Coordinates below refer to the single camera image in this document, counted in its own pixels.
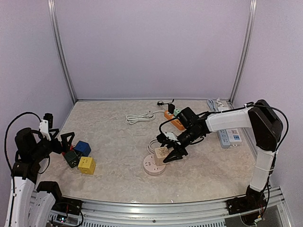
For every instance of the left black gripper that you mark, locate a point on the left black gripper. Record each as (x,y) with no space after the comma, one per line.
(64,146)

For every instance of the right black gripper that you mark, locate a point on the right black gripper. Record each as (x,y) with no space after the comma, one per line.
(178,152)

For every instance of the beige plug adapter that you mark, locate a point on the beige plug adapter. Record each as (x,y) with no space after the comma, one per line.
(160,154)

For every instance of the blue cube socket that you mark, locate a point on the blue cube socket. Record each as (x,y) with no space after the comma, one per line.
(83,148)

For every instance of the dark green cube socket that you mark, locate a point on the dark green cube socket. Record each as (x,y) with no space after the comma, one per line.
(72,159)

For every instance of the orange power strip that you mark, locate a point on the orange power strip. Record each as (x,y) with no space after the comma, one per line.
(150,116)

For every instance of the pink round power strip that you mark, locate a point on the pink round power strip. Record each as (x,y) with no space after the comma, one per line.
(149,163)

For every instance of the yellow cube socket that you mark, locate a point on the yellow cube socket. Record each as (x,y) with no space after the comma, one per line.
(87,165)

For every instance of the mint green plug adapter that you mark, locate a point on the mint green plug adapter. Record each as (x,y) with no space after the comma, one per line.
(176,112)

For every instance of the black power adapter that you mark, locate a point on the black power adapter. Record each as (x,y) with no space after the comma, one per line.
(171,106)

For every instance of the blue-grey power strip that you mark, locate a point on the blue-grey power strip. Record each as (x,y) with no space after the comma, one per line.
(216,106)

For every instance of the white power strip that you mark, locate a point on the white power strip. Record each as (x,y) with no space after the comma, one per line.
(234,136)

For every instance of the red cube socket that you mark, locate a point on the red cube socket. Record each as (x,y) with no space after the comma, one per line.
(70,149)

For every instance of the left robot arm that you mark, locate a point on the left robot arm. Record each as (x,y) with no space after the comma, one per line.
(31,202)

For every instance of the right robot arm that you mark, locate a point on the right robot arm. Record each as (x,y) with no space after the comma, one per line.
(260,118)

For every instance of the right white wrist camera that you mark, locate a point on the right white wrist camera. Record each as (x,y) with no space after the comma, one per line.
(166,137)

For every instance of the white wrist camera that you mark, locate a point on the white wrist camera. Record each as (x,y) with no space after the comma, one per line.
(166,137)
(45,125)

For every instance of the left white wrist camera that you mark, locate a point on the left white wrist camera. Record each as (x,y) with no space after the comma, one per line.
(45,125)

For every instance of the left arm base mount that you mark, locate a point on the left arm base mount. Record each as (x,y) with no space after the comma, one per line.
(68,206)

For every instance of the aluminium front rail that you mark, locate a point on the aluminium front rail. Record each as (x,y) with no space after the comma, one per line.
(213,213)

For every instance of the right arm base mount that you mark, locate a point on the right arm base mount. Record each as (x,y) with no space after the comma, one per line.
(243,204)

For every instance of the left aluminium frame post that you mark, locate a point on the left aluminium frame post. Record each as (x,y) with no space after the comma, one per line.
(60,50)

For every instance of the aluminium frame post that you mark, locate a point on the aluminium frame post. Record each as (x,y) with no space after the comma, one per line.
(60,50)
(244,51)

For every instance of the right aluminium frame post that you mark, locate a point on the right aluminium frame post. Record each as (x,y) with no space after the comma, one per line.
(244,51)

